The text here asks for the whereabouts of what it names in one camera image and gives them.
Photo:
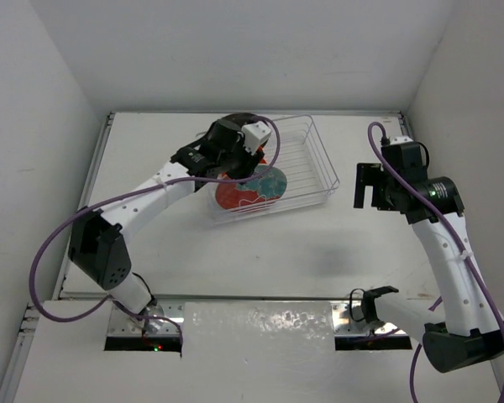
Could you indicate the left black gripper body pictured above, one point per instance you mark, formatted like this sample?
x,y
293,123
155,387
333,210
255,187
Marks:
x,y
238,163

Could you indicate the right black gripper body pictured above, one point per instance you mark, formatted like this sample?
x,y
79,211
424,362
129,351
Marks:
x,y
388,186

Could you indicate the orange plastic plate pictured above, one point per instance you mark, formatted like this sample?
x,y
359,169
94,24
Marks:
x,y
265,190

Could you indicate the dark teal ceramic plate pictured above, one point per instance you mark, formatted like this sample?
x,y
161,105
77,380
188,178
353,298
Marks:
x,y
240,119

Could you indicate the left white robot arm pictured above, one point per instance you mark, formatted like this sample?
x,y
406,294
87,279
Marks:
x,y
100,238

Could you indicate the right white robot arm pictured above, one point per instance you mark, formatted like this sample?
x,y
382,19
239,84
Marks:
x,y
471,330

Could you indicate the white foam front panel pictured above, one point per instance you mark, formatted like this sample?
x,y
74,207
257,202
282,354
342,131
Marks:
x,y
236,352

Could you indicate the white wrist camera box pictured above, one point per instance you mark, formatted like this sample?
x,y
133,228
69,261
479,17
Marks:
x,y
255,134

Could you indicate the clear wire dish rack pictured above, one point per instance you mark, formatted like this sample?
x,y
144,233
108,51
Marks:
x,y
302,176

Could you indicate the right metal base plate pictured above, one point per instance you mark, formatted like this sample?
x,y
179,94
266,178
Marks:
x,y
348,321

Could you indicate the metal base plate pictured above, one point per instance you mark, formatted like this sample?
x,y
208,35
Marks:
x,y
161,320
348,321

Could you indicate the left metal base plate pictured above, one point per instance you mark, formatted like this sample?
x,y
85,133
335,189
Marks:
x,y
161,320

